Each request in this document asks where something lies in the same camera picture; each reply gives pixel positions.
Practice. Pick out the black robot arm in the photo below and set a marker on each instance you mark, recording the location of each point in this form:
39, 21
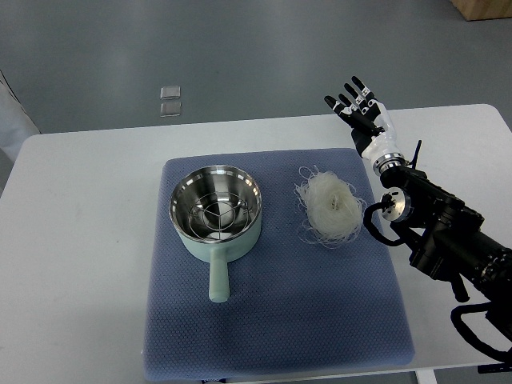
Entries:
447, 244

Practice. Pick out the white vermicelli nest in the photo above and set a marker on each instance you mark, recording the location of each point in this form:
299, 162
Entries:
334, 212

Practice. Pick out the blue textured mat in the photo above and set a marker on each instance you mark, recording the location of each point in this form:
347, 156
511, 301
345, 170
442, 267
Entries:
294, 306

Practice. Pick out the black control box under table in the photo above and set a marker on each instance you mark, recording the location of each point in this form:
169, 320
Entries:
494, 368

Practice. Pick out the white cloth at left edge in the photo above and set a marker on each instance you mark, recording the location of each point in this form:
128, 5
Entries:
16, 124

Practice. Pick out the upper floor socket plate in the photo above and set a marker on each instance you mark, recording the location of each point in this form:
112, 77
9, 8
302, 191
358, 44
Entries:
170, 92

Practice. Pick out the wooden box corner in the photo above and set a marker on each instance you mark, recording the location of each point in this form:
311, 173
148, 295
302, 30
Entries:
479, 10

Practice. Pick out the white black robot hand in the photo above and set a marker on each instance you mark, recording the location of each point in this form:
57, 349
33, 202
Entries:
372, 129

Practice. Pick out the mint green pot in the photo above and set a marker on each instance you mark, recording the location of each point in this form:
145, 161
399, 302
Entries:
211, 184

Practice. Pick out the round wire steaming rack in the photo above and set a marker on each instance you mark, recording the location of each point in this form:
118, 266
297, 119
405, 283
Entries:
218, 221

